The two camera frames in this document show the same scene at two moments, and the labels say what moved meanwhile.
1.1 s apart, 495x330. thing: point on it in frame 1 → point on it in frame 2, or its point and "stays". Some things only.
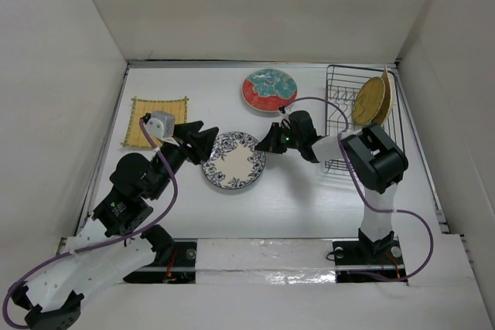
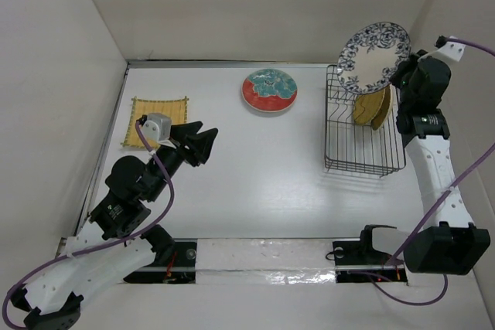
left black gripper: (197, 150) stays
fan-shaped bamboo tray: (385, 111) stays
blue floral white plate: (234, 162) → (369, 57)
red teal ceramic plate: (267, 90) stays
